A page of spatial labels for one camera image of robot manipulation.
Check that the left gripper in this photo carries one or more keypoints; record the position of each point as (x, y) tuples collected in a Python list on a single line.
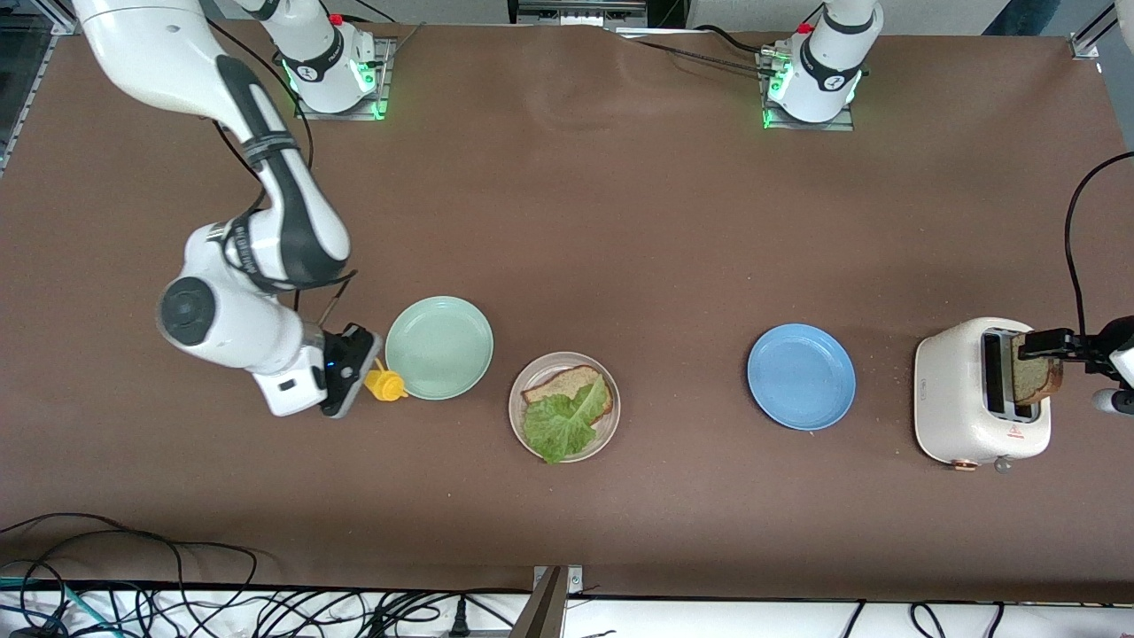
[(1113, 341)]

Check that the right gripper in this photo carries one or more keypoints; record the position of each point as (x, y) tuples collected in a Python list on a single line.
[(344, 356)]

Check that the brown crust bread slice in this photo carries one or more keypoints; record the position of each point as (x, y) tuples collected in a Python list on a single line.
[(563, 383), (1032, 381)]

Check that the yellow squeeze bottle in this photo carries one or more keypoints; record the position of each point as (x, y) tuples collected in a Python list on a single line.
[(387, 383)]

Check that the green lettuce leaf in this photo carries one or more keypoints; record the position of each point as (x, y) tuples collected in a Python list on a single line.
[(558, 425)]

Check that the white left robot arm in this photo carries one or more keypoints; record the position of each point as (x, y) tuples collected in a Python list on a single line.
[(828, 71)]

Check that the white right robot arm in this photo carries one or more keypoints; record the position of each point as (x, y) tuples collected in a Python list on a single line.
[(151, 44)]

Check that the mint green plate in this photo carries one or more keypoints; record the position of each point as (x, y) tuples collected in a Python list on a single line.
[(438, 347)]

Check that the blue plate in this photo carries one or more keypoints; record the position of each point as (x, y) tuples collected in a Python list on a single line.
[(802, 377)]

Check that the beige plate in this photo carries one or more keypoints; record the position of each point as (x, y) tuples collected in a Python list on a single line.
[(611, 425)]

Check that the white two-slot toaster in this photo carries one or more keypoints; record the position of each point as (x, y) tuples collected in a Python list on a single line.
[(952, 399)]

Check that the black power plug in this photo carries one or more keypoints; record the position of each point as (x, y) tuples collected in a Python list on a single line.
[(459, 620)]

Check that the aluminium table corner bracket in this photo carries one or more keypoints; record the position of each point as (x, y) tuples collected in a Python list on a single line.
[(1083, 44)]

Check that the grey metal bracket post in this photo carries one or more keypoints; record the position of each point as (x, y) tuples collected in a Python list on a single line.
[(549, 607)]

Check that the black metal frame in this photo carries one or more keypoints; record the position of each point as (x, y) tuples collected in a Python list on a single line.
[(576, 11)]

